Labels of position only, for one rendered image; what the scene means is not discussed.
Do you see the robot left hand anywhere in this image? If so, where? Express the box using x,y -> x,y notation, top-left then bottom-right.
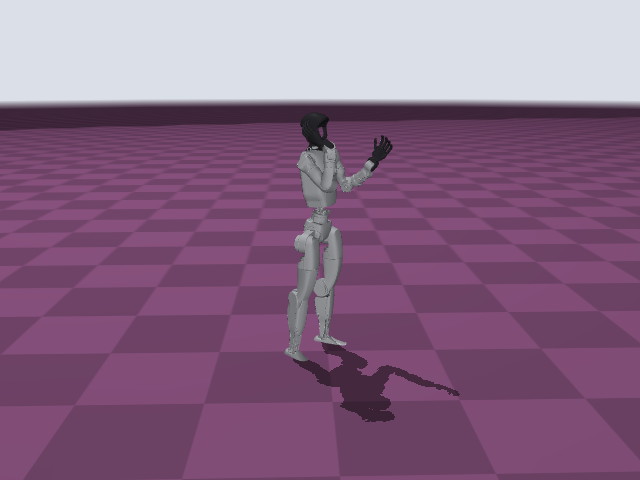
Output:
366,135 -> 393,172

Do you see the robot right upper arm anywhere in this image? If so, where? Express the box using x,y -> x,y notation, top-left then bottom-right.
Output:
296,154 -> 338,193

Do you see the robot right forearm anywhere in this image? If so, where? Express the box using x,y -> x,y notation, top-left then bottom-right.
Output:
321,141 -> 337,189

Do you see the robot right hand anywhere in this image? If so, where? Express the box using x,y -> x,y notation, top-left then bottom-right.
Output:
302,120 -> 334,151

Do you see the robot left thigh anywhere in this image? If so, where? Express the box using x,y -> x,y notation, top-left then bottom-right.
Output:
313,226 -> 343,297

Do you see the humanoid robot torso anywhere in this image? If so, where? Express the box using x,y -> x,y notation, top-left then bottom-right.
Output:
299,146 -> 337,243

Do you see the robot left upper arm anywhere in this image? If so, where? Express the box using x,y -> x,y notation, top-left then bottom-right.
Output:
335,149 -> 354,192

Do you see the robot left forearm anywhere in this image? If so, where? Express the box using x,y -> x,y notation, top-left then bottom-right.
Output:
350,160 -> 374,187

